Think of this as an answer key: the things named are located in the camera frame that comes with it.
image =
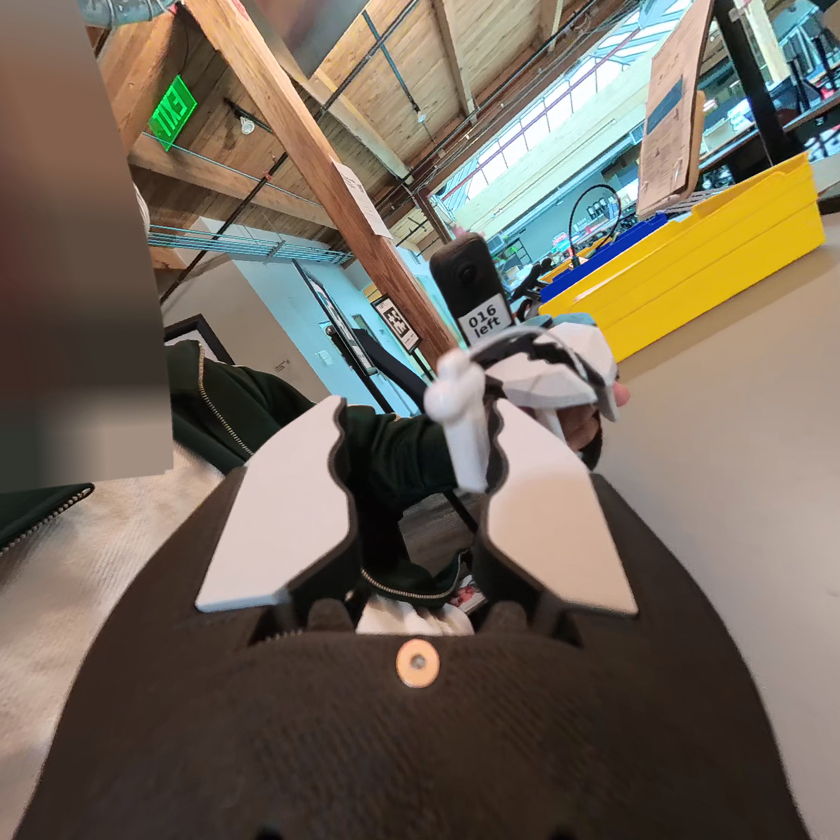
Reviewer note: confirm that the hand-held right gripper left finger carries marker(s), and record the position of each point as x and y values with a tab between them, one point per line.
282	512

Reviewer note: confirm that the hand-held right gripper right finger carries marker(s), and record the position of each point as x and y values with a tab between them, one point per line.
558	525

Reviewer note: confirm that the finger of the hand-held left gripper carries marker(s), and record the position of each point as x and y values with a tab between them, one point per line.
584	354
531	384

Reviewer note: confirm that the yellow plastic bin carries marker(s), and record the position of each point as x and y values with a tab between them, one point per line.
689	262
564	270

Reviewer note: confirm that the person's left forearm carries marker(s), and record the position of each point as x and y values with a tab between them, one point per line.
400	453

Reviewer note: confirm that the person's left hand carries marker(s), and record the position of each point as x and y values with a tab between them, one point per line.
581	426

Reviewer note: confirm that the framed marker sign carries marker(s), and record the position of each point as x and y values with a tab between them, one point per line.
397	325

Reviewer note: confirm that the blue plastic bin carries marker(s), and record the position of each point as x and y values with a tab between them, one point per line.
623	249

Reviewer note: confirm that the large black framed sign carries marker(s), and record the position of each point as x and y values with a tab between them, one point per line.
341	328

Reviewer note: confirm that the white paper notice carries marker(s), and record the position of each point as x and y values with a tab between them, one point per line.
361	197

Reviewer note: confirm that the wooden pillar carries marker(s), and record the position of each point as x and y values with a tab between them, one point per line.
315	164

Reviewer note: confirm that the brown cardboard sign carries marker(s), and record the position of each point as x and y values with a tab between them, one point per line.
669	118

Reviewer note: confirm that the green exit sign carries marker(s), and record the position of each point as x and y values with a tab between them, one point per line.
172	113

